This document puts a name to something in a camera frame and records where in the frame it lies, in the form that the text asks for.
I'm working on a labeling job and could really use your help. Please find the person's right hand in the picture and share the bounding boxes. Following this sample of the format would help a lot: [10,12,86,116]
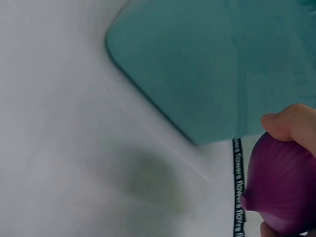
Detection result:
[260,103,316,237]

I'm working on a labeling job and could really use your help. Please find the teal cutting board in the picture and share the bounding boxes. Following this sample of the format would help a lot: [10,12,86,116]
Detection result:
[104,0,316,146]

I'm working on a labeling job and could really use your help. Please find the purple red onion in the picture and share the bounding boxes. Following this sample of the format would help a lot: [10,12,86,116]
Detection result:
[240,131,316,237]

